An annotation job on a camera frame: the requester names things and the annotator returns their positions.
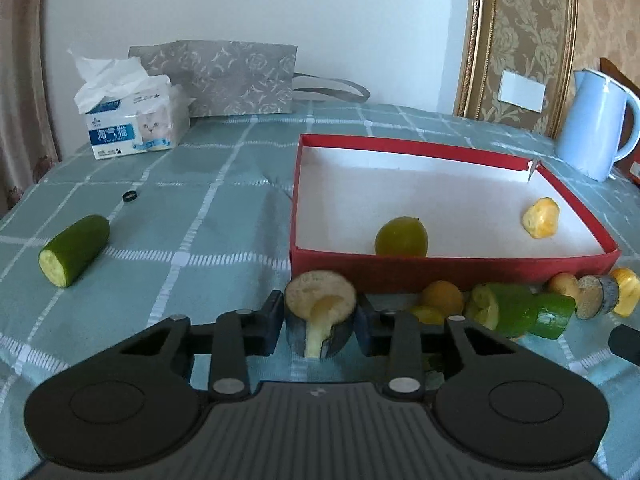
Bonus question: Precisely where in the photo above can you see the small eggplant slice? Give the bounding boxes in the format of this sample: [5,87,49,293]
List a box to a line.
[576,275,620,320]

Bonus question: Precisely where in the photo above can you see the small cucumber chunk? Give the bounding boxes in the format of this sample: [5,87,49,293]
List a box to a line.
[528,292,576,340]

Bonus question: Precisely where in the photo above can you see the brown longan fruit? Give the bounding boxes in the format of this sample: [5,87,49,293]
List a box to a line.
[547,272,580,304]

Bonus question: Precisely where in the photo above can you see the large cucumber chunk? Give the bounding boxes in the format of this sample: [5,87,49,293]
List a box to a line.
[464,283,538,338]

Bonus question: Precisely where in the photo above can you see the green tomato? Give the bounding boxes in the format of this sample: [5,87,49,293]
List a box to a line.
[374,217,428,258]
[408,304,446,371]

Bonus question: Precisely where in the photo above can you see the small orange fruit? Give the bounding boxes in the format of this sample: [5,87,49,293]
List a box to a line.
[418,281,465,318]

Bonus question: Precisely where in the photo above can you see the eggplant piece with white flesh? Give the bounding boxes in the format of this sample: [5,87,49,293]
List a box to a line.
[284,270,357,360]

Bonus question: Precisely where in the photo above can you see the green checked tablecloth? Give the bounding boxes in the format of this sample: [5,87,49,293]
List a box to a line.
[1,102,639,479]

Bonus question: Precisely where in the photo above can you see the lone cucumber piece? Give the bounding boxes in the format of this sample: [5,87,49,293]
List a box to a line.
[38,214,111,288]

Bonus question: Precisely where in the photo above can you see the red box with label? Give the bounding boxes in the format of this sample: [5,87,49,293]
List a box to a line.
[626,160,640,185]

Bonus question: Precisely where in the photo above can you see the red shallow cardboard box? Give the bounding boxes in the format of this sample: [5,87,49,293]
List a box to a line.
[290,134,620,294]

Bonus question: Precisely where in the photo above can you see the light blue electric kettle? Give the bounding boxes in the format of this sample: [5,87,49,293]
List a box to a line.
[555,68,639,182]

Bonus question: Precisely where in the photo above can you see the beige floral curtain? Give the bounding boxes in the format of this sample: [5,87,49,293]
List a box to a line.
[0,0,60,214]

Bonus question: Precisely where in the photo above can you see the tissue pack with cat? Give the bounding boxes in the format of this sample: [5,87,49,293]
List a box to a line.
[68,49,192,160]

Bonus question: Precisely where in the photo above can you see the grey patterned paper bag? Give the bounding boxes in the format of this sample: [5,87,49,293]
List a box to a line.
[128,40,371,118]

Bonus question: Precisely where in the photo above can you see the white wall switch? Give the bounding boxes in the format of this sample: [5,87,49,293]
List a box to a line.
[498,70,546,113]

